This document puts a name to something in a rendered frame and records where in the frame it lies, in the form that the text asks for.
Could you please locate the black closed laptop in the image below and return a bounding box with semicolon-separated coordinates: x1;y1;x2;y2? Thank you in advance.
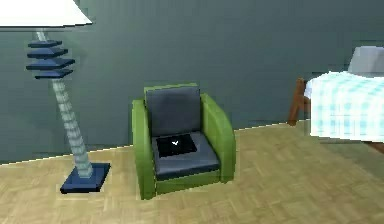
155;133;198;159

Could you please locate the green armchair with grey cushions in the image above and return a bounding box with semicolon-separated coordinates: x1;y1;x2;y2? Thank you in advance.
131;82;237;201

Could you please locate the floor lamp with white shade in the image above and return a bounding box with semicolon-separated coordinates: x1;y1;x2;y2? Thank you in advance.
0;0;112;195

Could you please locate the bed with checked blue cover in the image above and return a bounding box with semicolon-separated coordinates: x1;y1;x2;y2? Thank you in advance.
287;70;384;155

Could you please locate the grey pillow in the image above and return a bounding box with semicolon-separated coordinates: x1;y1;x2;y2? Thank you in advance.
347;45;384;79

